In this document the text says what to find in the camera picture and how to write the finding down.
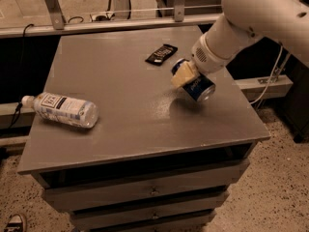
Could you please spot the black and white sneaker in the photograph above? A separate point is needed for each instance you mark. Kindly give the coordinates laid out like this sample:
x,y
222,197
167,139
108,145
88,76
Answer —
x,y
16,223

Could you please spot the grey drawer cabinet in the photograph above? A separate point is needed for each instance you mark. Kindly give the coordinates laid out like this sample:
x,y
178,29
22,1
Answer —
x,y
156,159

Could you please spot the white power strip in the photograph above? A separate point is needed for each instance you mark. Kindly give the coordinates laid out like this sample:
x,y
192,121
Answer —
x,y
101,17

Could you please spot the blue pepsi can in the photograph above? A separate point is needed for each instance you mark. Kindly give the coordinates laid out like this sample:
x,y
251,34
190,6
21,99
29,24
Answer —
x,y
200,89

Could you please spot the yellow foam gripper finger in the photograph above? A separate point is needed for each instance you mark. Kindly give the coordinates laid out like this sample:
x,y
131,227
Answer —
x,y
185,73

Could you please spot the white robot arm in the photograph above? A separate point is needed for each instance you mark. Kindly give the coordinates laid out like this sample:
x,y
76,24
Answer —
x,y
241,24

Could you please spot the black snack bar wrapper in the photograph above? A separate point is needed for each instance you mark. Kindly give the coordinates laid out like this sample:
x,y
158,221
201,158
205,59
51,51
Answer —
x,y
160,55

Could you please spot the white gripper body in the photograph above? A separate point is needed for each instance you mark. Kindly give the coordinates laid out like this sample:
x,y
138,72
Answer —
x,y
206,60

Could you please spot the clear plastic water bottle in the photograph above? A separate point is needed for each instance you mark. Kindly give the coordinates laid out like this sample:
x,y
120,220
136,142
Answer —
x,y
63,109

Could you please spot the metal railing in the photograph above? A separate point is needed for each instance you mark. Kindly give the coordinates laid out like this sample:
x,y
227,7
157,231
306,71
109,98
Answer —
x,y
32,18

